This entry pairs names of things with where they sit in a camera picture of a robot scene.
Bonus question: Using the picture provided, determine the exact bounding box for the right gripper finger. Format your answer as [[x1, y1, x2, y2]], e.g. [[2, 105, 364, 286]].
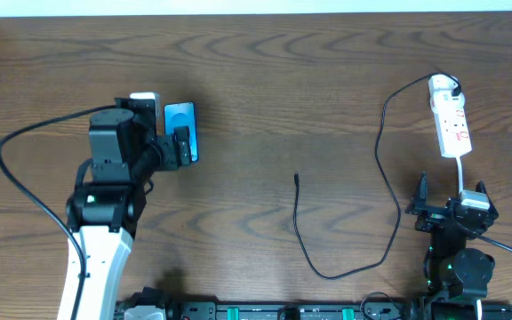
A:
[[410, 172, 428, 209], [476, 180, 493, 209]]

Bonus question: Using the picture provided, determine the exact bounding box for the blue Galaxy smartphone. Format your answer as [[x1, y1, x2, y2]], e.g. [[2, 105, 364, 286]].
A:
[[164, 102, 199, 163]]

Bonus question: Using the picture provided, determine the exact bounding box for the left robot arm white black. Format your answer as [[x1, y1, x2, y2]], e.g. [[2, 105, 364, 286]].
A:
[[58, 92, 198, 319]]

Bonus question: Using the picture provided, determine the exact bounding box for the white USB charger adapter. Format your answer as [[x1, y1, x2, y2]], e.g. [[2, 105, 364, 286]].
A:
[[428, 74, 465, 114]]

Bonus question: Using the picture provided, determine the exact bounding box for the white power strip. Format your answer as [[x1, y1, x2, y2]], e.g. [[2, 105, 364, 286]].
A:
[[430, 101, 472, 158]]

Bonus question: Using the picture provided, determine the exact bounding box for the white power strip cord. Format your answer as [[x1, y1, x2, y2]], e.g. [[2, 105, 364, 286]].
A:
[[454, 155, 466, 193]]

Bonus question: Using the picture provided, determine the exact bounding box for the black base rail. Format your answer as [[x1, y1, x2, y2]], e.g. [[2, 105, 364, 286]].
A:
[[113, 287, 512, 320]]

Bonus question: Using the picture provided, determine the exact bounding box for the black USB charging cable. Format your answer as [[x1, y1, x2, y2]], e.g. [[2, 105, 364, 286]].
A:
[[292, 71, 463, 281]]

